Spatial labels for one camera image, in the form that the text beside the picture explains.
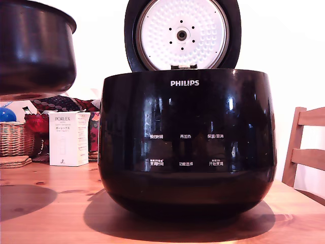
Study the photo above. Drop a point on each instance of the black cooking pot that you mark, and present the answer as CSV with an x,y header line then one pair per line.
x,y
33,50

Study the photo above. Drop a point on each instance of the black Philips rice cooker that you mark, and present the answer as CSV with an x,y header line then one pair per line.
x,y
185,114

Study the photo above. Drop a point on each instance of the rice cooker lid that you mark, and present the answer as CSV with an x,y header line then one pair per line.
x,y
182,15

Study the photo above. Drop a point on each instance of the floral patterned box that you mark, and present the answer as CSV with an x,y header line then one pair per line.
x,y
94,132

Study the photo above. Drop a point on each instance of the white Porlex box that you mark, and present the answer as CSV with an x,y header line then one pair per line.
x,y
66,142

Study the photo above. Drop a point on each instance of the dotted patterned cloth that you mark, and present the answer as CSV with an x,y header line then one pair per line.
x,y
58,103

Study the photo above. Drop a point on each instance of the red glass jar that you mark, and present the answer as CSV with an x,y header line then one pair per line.
x,y
36,124

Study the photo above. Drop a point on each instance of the wooden chair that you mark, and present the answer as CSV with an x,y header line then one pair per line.
x,y
308,155

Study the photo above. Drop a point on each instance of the woven wicker basket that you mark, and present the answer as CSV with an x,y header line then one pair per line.
x,y
14,139

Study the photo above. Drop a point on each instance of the blue ball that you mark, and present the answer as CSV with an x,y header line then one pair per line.
x,y
7,115

